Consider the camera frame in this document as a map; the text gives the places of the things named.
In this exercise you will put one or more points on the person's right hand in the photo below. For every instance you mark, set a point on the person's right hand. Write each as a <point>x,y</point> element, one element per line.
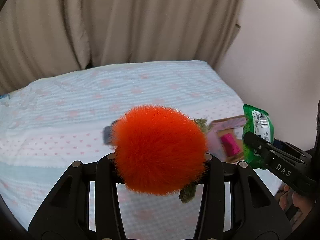
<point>301,202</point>

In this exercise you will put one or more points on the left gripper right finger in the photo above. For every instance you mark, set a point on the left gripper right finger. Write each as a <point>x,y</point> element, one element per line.
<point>255,214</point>

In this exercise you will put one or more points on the pink cardboard box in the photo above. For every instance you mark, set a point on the pink cardboard box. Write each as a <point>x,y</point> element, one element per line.
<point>217,128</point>

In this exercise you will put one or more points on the orange fluffy pom-pom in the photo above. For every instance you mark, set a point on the orange fluffy pom-pom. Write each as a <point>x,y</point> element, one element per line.
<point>160,150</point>

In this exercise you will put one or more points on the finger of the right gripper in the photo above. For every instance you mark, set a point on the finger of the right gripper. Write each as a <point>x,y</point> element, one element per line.
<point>256,147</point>
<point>291,149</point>

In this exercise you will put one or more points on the beige curtain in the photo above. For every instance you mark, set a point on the beige curtain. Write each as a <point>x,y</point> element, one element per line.
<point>45,38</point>

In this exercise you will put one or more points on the green snack packet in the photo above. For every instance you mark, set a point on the green snack packet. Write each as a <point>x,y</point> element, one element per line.
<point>259,123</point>

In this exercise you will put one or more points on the magenta soft pouch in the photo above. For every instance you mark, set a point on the magenta soft pouch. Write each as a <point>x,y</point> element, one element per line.
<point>230,144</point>

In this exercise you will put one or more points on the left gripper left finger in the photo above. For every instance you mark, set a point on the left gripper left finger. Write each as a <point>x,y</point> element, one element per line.
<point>83,204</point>

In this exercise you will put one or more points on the light blue patterned blanket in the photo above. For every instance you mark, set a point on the light blue patterned blanket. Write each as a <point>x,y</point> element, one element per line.
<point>55,121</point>

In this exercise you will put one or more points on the grey fuzzy scrunchie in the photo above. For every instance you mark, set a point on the grey fuzzy scrunchie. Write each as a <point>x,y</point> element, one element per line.
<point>107,133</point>

